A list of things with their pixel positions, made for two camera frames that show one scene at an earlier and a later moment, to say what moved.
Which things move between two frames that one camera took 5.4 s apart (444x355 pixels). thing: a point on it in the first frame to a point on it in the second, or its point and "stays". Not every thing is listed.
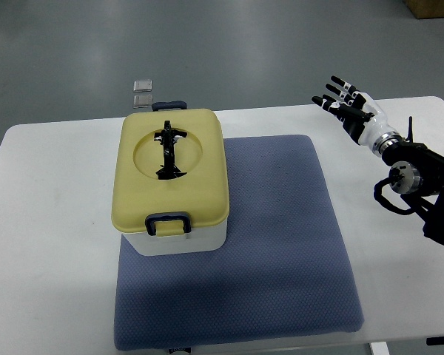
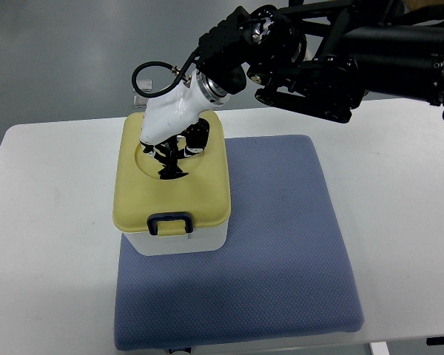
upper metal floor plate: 142,86 stays
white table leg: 379,348 stays
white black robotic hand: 360,114 to 170,129
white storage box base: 205,240 stays
